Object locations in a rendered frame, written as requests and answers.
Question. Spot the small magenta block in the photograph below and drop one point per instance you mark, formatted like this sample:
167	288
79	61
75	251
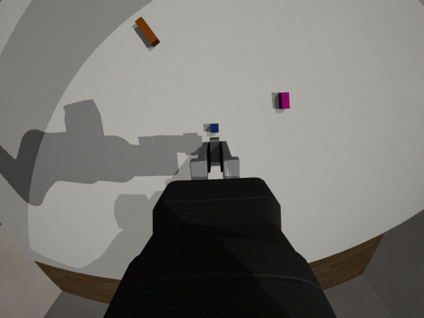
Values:
284	101

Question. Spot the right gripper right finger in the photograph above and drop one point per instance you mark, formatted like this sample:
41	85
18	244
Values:
230	165

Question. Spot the orange rectangular bar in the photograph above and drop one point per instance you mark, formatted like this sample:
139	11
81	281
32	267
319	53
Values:
147	31

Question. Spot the small blue block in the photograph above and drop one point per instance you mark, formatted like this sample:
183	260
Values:
214	128

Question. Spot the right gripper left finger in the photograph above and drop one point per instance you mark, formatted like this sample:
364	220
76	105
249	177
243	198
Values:
201	166

